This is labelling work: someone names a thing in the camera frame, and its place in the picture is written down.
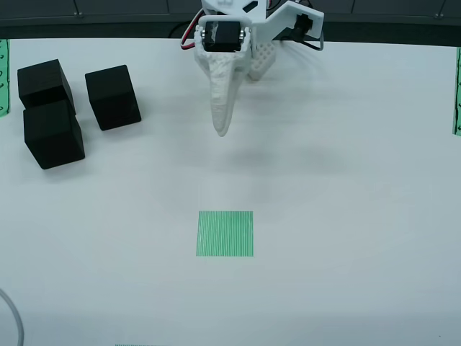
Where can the black cube block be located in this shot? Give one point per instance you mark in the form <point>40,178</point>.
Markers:
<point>111,97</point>
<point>52,135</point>
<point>43,81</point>

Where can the white perforated base clamp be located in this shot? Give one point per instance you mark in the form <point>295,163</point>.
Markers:
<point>261,57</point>

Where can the green striped square marker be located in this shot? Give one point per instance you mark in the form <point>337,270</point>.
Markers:
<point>225,233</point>

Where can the green paper strip with arrows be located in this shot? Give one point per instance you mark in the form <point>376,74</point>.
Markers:
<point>3,79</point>
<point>457,90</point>

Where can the camera on white mount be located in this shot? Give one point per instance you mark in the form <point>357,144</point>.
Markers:
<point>284,14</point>

